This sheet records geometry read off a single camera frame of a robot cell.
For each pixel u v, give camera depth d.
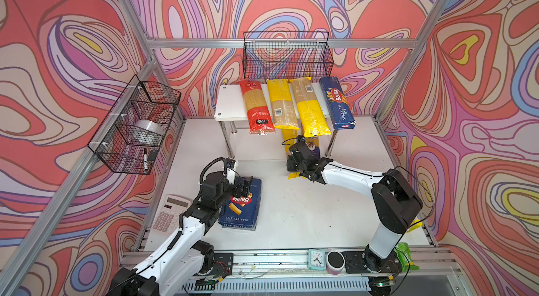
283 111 0.72
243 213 0.80
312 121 0.69
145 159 0.72
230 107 0.77
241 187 0.74
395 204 0.47
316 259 0.73
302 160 0.69
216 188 0.62
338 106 0.71
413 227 0.77
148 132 0.70
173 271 0.51
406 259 0.74
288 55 0.96
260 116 0.69
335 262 0.69
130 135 0.72
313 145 0.96
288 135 1.00
